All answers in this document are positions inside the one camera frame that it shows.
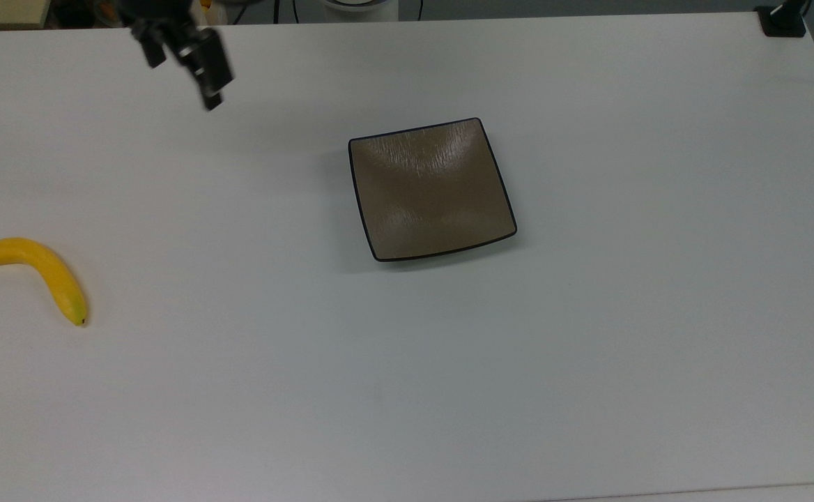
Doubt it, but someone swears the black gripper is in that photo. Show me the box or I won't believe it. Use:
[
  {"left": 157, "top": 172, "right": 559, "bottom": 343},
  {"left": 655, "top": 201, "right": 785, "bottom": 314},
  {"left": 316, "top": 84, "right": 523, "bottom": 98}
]
[{"left": 117, "top": 0, "right": 235, "bottom": 112}]

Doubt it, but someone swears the yellow banana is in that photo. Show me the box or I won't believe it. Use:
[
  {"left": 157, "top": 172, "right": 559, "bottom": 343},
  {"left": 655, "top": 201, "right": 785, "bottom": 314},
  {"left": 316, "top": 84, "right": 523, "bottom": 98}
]
[{"left": 0, "top": 238, "right": 89, "bottom": 327}]

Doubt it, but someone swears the square brown ceramic plate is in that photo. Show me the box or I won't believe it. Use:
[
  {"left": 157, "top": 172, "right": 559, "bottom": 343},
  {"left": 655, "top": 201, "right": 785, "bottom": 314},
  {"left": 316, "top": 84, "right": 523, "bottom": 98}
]
[{"left": 348, "top": 117, "right": 518, "bottom": 263}]

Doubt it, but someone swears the light wooden board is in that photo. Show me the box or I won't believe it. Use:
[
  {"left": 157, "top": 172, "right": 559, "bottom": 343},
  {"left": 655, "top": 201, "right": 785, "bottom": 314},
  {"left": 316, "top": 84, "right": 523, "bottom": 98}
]
[{"left": 0, "top": 0, "right": 52, "bottom": 30}]

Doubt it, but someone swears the black table clamp mount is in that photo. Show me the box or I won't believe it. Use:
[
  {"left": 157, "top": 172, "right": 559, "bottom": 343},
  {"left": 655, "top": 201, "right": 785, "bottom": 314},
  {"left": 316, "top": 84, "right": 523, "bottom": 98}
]
[{"left": 757, "top": 0, "right": 809, "bottom": 38}]

